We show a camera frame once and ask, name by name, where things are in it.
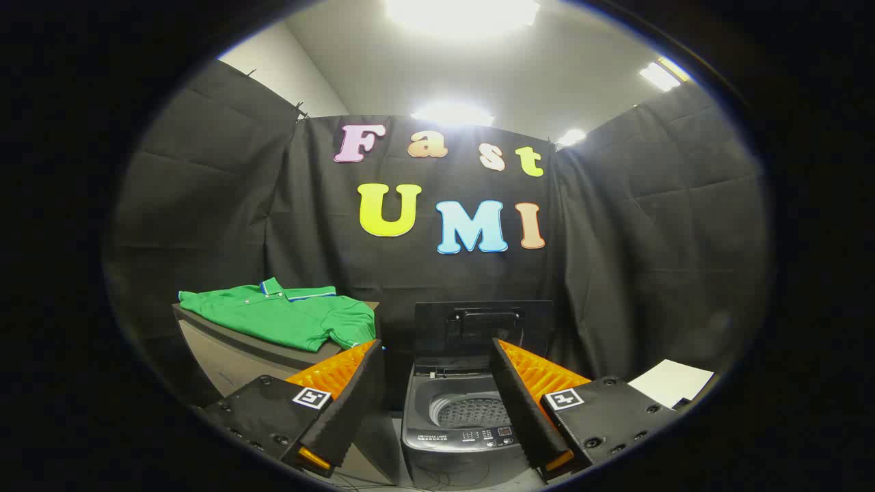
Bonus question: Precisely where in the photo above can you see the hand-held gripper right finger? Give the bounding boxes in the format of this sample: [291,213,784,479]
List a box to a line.
[490,337,677,482]

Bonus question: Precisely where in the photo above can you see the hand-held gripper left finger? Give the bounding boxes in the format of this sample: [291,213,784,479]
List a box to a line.
[202,338,385,479]

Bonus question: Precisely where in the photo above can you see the grey washing machine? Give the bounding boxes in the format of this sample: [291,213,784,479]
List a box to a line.
[400,355,548,489]

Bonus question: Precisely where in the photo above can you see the green polo shirt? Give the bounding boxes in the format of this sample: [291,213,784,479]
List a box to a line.
[178,277,377,353]

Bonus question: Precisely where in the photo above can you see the grey cabinet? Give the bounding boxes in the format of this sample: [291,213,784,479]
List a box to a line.
[172,301,381,405]

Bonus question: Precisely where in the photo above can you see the white sheet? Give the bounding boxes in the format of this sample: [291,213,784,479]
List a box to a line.
[628,359,716,409]

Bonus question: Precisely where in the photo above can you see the black backdrop cloth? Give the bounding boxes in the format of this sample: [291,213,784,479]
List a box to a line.
[103,60,773,411]

